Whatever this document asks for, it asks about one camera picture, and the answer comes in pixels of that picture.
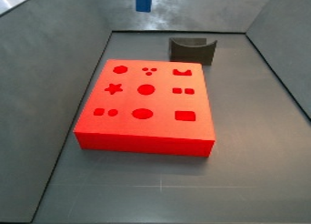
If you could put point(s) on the blue rectangular block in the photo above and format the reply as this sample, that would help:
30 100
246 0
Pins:
143 5

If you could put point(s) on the red shape-sorting board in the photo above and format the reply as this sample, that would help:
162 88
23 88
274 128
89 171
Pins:
149 107

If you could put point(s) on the black curved fixture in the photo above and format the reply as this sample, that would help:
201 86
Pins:
193 50

